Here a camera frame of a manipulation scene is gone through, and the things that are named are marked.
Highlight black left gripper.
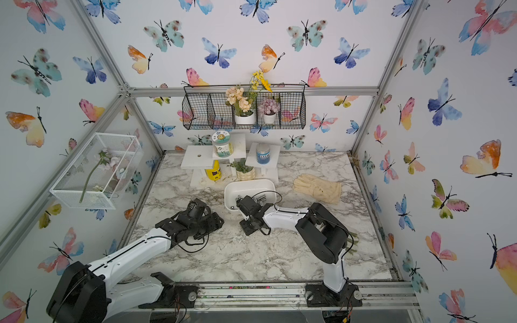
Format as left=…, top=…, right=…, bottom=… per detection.
left=189, top=211, right=226, bottom=238

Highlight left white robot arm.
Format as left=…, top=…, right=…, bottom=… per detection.
left=47, top=199, right=224, bottom=322

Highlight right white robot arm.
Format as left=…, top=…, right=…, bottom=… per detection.
left=236, top=196, right=355, bottom=293

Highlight white plastic storage box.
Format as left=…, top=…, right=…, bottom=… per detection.
left=224, top=179, right=279, bottom=213

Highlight small potted green plant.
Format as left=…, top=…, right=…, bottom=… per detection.
left=230, top=159, right=256, bottom=181

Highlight white tiered display stand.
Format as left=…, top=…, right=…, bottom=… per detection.
left=180, top=134, right=281, bottom=187

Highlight blue can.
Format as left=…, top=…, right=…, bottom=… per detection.
left=256, top=143, right=271, bottom=165

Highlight green lidded white jar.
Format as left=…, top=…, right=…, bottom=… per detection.
left=211, top=130, right=234, bottom=158

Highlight beige work glove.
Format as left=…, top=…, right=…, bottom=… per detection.
left=293, top=174, right=342, bottom=204

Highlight peach flowers in white pot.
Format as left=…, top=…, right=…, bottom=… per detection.
left=225, top=87, right=257, bottom=125

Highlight artificial pink flower stem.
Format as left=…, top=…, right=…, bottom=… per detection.
left=79, top=148, right=121, bottom=203

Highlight purple flowers in white pot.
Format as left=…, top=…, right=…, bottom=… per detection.
left=258, top=98, right=281, bottom=125

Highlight yellow artificial flower sprig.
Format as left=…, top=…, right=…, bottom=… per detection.
left=249, top=71, right=272, bottom=92

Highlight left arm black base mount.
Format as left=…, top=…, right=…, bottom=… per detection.
left=138, top=272, right=199, bottom=309

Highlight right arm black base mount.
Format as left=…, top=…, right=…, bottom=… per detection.
left=305, top=281, right=363, bottom=308

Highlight black wire wall basket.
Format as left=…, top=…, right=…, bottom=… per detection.
left=179, top=83, right=306, bottom=130

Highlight white mesh wall box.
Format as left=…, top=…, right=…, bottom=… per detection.
left=50, top=133, right=144, bottom=210

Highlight aluminium front rail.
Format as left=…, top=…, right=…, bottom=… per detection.
left=106, top=278, right=420, bottom=316

